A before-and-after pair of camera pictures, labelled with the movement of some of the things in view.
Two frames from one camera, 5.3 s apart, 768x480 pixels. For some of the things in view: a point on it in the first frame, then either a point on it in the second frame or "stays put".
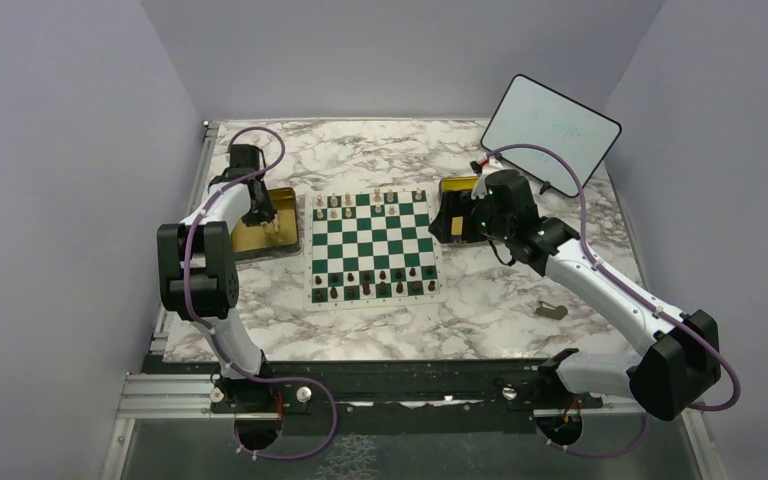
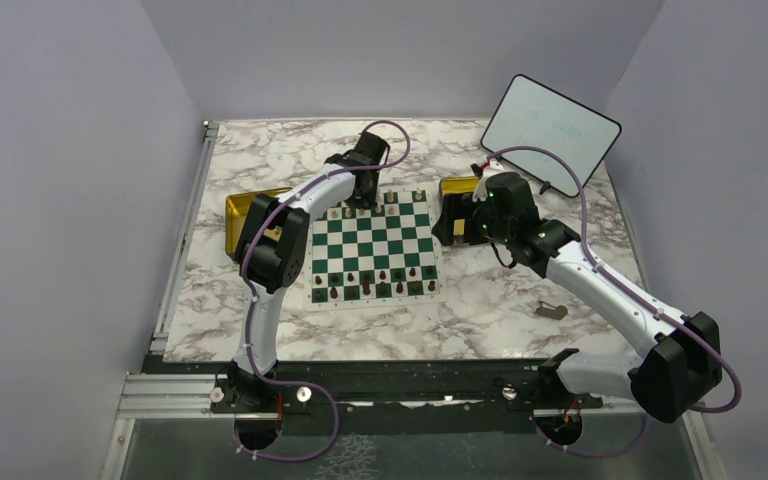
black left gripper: x=265 y=213 to x=368 y=201
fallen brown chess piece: x=549 y=311 stays put
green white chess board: x=372 y=249 stays put
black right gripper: x=454 y=204 stays put
